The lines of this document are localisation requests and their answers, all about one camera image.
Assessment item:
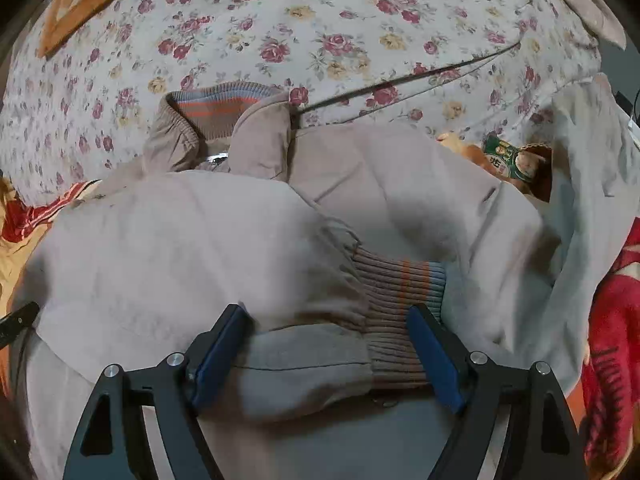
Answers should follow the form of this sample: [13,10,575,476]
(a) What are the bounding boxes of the red and yellow printed blanket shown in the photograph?
[0,130,640,476]

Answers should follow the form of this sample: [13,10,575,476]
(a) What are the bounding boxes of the beige jacket with striped cuffs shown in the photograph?
[25,84,556,480]

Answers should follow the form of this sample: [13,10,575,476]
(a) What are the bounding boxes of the light grey cloth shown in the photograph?
[542,74,640,396]

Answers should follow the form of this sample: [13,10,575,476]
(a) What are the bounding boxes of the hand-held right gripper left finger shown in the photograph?
[62,303,251,480]

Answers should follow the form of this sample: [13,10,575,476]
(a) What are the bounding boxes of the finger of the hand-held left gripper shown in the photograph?
[0,302,40,346]

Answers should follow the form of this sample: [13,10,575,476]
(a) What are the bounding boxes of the orange bordered blanket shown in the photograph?
[37,0,176,58]

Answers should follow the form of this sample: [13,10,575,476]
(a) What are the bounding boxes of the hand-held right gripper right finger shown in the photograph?
[406,303,588,480]

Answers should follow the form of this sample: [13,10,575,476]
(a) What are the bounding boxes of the beige cloth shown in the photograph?
[530,0,628,51]

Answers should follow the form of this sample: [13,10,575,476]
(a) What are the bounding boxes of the floral quilt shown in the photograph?
[0,0,626,211]

